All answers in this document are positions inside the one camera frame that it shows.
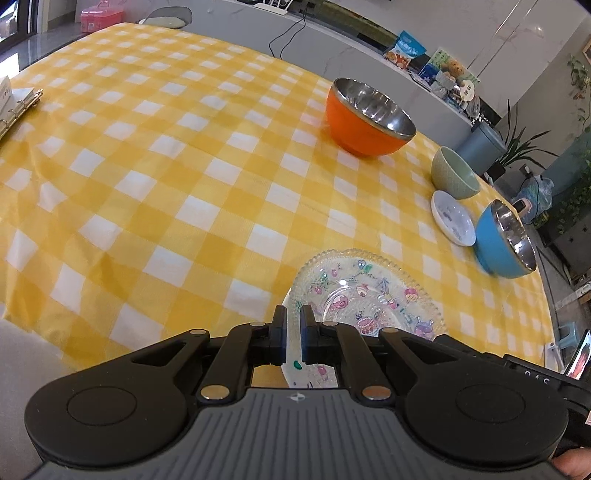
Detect yellow checked tablecloth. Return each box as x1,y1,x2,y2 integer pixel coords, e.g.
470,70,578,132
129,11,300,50
0,21,555,398

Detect small white printed plate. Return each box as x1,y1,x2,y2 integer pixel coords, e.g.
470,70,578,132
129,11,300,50
431,190,477,247

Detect person's right hand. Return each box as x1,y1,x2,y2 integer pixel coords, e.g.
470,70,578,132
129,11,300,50
551,450,591,480

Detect blue snack bag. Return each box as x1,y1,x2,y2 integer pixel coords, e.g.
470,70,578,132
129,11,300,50
385,31,426,71

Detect grey-blue trash bin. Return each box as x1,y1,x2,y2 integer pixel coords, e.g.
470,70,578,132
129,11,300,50
455,121,509,177

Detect long-leaf potted plant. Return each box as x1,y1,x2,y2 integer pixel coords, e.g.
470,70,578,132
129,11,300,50
485,98,557,182

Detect blue steel bowl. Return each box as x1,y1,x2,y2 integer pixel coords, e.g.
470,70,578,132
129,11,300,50
472,199,539,279

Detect small plastic stool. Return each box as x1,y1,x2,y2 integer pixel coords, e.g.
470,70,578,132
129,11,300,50
557,323,579,352

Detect ring binder notebook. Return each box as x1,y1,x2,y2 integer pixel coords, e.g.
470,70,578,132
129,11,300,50
0,76,45,140

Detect hanging vine plant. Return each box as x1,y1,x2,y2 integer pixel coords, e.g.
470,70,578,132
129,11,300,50
567,54,591,155

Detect large white printed plate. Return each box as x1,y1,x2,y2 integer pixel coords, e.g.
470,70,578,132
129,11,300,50
281,288,345,389

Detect orange steel bowl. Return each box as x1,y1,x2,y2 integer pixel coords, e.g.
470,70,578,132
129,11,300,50
325,78,417,158

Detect green ceramic bowl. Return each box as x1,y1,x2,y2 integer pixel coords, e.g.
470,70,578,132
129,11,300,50
431,146,482,200

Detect black cable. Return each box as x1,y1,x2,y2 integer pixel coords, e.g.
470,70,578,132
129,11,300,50
268,13,315,59

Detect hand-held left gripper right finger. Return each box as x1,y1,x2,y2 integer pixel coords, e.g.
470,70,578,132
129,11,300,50
299,305,467,401

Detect brown teddy bear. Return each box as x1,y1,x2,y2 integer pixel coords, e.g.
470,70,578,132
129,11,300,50
438,58,467,83

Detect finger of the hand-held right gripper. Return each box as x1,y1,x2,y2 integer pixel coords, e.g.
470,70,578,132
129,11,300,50
434,333,507,367

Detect clear glass printed plate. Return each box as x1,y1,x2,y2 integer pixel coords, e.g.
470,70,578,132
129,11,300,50
291,248,446,342

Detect blue plastic bag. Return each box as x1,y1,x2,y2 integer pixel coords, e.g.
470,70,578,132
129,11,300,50
521,176,555,219

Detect dark cabinet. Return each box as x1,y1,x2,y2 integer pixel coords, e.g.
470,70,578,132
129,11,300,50
539,185,591,280

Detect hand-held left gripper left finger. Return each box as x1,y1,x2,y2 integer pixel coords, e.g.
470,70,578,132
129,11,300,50
130,305,288,401

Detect chair with green cushion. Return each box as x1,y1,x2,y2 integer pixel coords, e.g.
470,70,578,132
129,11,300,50
137,6,193,31

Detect pink plastic box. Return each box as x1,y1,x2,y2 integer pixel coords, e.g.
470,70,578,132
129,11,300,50
81,0,123,33

